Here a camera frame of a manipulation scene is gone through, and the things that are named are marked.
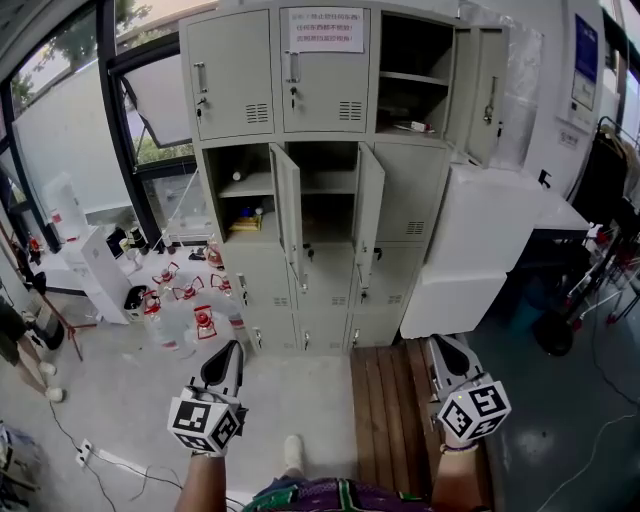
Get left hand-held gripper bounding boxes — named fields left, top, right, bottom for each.
left=167, top=339, right=250, bottom=459

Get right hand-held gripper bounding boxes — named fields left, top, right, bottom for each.
left=425, top=335, right=512, bottom=445

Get grey metal locker door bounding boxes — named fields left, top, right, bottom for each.
left=444, top=24, right=511, bottom=169
left=268, top=142, right=305, bottom=292
left=352, top=141, right=386, bottom=305

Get grey metal locker cabinet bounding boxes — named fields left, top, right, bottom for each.
left=178, top=0, right=511, bottom=357

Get person's right forearm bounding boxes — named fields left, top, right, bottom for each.
left=429, top=447, right=485, bottom=512

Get person's left forearm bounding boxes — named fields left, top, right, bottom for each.
left=174, top=452, right=230, bottom=512

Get group of clear water jugs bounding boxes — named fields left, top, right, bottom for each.
left=141, top=234, right=247, bottom=354

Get wooden pallet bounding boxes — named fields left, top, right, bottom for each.
left=349, top=337, right=494, bottom=501

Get black floor fan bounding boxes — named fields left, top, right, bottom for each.
left=532, top=219, right=640, bottom=357

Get person's white left shoe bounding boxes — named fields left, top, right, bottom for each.
left=282, top=433, right=306, bottom=476

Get small white waste bin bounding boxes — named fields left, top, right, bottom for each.
left=123, top=284, right=151, bottom=321

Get dark bottle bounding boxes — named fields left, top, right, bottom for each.
left=128, top=225, right=151, bottom=257

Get white cardboard box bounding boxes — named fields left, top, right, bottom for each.
left=78, top=225, right=135, bottom=326

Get white power strip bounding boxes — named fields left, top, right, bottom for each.
left=74, top=438, right=96, bottom=469

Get person's purple green jersey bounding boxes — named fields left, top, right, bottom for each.
left=242, top=477, right=436, bottom=512

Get dark bulky bag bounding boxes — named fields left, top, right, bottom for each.
left=27, top=299, right=66, bottom=351

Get white table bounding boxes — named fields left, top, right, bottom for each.
left=519, top=188, right=592, bottom=281

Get metal trolley red parts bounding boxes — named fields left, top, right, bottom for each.
left=564, top=222, right=640, bottom=329

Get black hanging garment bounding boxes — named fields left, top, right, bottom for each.
left=572, top=137, right=634, bottom=221

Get clear plastic sheet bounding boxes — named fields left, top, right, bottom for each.
left=502, top=22, right=545, bottom=169

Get tilted frosted window sash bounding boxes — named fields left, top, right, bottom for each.
left=122, top=54, right=194, bottom=150

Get white paper notice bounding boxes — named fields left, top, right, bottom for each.
left=287, top=7, right=365, bottom=55

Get small white wall sign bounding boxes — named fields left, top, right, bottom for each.
left=556, top=127, right=585, bottom=150

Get black window frame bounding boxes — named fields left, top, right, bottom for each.
left=0, top=0, right=221, bottom=251

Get blue wall poster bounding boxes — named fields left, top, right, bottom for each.
left=570, top=13, right=600, bottom=112

